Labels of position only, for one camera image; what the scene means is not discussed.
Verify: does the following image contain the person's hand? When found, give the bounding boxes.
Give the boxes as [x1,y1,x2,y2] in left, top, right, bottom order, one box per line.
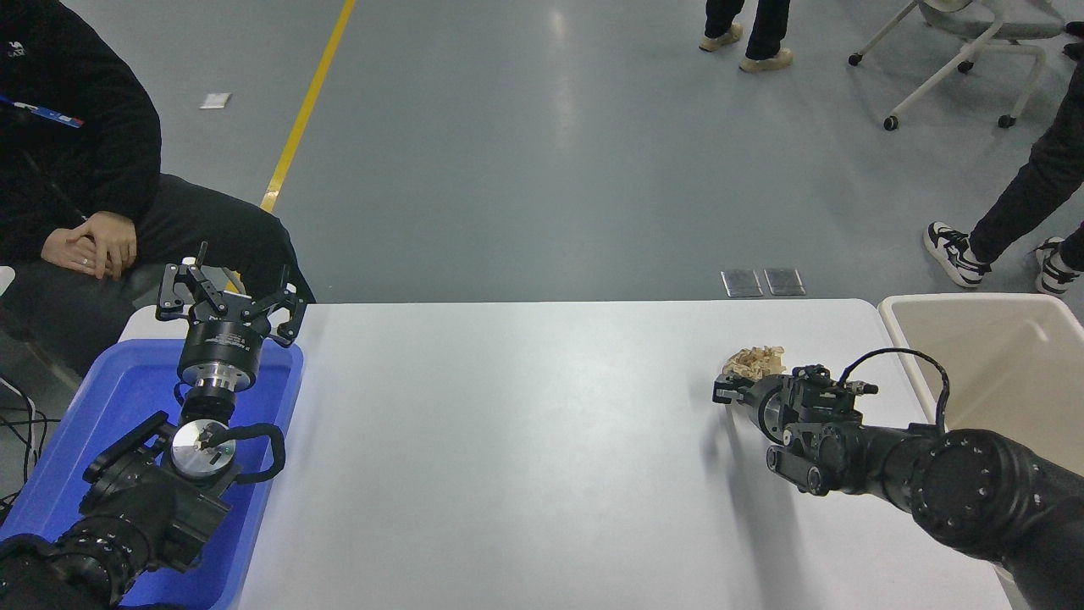
[41,229,107,277]
[80,212,138,280]

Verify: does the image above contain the standing person with white sneakers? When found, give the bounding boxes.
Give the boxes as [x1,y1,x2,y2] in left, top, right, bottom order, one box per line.
[923,59,1084,297]

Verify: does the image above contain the blue lanyard badge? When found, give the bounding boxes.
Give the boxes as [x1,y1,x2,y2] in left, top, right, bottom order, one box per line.
[0,95,84,130]

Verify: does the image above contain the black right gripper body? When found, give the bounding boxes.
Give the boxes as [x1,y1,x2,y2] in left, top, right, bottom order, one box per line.
[742,375,785,441]

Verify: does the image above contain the white wheeled chair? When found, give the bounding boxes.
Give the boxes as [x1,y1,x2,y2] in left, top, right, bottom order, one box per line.
[849,0,1070,130]

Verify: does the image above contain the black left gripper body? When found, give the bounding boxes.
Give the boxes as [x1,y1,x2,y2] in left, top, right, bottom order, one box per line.
[178,305,272,375]

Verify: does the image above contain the seated person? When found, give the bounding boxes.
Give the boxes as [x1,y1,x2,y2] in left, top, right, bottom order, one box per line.
[0,0,316,374]

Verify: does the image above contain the tan paper ball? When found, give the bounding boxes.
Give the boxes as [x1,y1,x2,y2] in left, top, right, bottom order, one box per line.
[722,346,787,382]

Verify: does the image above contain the standing person with tan shoes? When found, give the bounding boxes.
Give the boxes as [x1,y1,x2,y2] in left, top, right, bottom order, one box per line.
[699,0,795,74]

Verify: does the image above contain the black floor cables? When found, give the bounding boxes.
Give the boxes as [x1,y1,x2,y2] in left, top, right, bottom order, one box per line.
[0,373,62,509]

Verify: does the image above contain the large pale plastic bin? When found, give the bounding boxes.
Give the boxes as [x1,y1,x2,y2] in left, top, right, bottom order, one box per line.
[878,293,1084,585]

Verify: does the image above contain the blue plastic tray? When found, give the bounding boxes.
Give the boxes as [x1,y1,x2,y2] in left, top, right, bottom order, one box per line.
[0,339,304,610]

